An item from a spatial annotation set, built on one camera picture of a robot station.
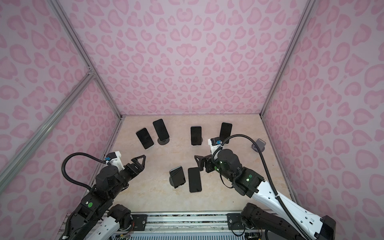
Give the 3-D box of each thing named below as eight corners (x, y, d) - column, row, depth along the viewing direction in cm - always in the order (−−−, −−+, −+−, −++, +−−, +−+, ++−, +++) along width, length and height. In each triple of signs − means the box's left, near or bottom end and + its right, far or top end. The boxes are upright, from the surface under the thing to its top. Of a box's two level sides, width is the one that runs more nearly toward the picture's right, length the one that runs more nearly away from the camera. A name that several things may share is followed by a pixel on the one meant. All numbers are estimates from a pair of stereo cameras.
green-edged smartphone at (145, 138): (146, 150, 102) (139, 138, 91) (142, 144, 105) (135, 131, 94) (154, 145, 104) (149, 133, 93) (150, 139, 108) (145, 126, 97)
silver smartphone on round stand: (162, 145, 104) (158, 131, 92) (157, 136, 109) (152, 122, 98) (170, 141, 106) (167, 127, 94) (165, 132, 111) (161, 118, 100)
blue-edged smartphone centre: (191, 145, 104) (190, 133, 93) (191, 138, 108) (190, 126, 97) (201, 145, 104) (201, 133, 93) (201, 138, 108) (201, 126, 97)
